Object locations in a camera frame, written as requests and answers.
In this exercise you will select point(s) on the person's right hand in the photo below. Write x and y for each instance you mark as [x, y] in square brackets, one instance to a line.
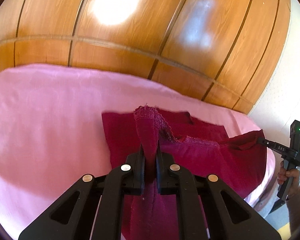
[294, 180]

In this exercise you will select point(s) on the pink blanket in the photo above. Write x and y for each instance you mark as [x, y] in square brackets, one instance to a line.
[45, 120]

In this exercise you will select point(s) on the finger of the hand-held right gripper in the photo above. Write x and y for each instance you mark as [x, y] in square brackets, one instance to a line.
[265, 142]

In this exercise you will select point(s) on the dark red cloth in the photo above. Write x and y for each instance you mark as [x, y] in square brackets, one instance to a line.
[195, 155]

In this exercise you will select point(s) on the wooden wardrobe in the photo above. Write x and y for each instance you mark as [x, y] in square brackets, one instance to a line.
[115, 30]

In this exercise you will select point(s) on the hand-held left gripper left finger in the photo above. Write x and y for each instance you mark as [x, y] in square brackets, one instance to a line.
[130, 177]

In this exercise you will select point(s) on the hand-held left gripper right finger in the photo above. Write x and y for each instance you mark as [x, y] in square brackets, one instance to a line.
[170, 177]

